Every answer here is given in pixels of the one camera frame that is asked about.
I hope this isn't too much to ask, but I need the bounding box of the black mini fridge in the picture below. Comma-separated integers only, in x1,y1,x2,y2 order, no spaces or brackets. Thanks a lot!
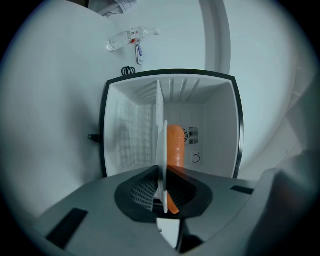
87,68,245,180

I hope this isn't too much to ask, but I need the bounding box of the orange carrot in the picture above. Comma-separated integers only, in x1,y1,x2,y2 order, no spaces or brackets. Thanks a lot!
166,124,186,215

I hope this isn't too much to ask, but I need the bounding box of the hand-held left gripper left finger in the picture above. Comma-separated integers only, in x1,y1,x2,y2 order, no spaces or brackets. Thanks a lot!
24,165,173,256

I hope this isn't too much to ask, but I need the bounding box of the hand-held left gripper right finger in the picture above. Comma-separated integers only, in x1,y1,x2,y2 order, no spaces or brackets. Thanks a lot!
166,165,261,256

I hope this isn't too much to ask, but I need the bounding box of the clear plastic water bottle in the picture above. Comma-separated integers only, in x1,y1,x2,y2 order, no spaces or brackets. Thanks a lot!
106,26,161,52

